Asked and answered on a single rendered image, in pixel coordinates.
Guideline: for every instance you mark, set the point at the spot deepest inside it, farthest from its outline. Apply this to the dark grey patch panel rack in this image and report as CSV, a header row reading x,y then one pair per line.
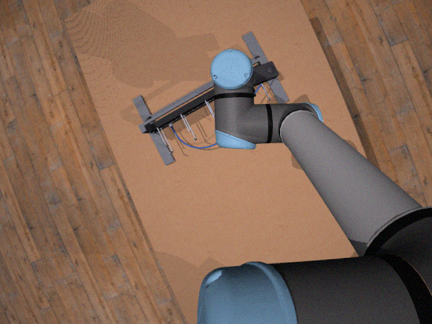
x,y
152,127

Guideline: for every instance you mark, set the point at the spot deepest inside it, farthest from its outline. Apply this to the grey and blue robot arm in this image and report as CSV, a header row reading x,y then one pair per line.
x,y
377,289

